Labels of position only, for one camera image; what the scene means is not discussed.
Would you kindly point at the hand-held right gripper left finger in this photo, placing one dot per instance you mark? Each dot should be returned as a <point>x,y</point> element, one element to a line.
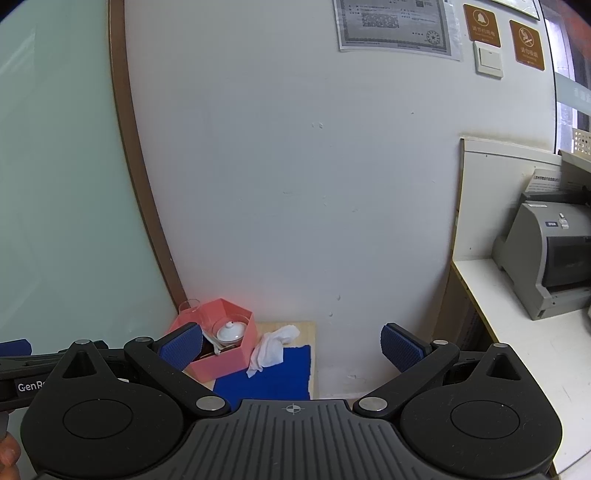
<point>181,345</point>

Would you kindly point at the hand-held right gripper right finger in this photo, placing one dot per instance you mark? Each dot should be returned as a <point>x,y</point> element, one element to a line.
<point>402,347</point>

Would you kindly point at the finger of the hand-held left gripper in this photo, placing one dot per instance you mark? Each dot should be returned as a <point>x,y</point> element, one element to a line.
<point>16,346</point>

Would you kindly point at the pink hexagonal box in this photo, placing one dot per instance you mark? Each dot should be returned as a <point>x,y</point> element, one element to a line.
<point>231,359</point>

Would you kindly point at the white cloth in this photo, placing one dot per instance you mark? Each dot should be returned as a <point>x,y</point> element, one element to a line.
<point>270,348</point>

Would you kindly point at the person's left hand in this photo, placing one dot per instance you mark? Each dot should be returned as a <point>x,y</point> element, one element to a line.
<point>8,457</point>

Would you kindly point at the clear glass cup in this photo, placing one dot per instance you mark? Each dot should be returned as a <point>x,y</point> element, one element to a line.
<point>188,308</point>

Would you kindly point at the blue mat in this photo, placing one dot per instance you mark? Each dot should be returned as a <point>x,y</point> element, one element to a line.
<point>268,376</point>

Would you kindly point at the wooden side table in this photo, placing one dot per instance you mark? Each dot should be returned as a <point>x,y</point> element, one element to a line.
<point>307,334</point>

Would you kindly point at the white desk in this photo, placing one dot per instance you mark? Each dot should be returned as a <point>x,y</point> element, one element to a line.
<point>531,360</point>

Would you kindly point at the grey printer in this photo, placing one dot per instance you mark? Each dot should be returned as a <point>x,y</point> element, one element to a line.
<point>531,258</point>

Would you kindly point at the frosted glass panel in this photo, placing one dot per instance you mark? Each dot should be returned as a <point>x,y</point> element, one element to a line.
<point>60,184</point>

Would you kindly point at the white desk partition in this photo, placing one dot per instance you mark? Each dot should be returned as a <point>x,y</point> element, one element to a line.
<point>494,203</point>

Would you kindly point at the paper label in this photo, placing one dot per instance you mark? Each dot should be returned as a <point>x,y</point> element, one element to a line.
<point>542,182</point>

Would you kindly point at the white perforated panel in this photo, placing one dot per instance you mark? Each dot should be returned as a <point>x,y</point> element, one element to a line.
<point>582,143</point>

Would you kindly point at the brown no-smoking sign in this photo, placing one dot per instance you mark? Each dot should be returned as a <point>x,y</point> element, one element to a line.
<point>527,45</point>

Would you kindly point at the brown bell sign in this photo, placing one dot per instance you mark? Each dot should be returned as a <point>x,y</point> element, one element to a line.
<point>481,25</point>

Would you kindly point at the white framed notice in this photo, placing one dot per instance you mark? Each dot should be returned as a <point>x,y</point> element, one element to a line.
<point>517,7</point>

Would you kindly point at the brown door frame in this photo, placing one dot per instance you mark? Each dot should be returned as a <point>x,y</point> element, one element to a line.
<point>138,161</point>

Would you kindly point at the white light switch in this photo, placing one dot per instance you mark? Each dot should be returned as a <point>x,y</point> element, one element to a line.
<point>488,59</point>

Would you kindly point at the paper wall notice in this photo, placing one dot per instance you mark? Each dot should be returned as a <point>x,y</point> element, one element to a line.
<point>392,27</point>

